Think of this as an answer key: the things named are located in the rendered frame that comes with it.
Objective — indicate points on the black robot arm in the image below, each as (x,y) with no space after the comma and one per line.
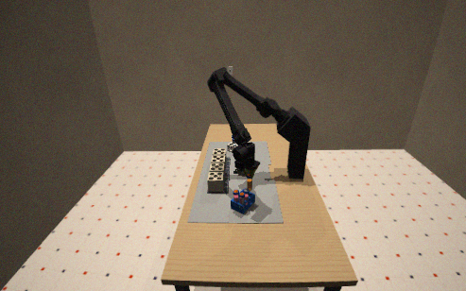
(240,134)

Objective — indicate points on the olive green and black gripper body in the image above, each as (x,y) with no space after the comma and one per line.
(251,168)

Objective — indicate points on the grey flat mat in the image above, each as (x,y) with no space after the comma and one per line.
(216,208)

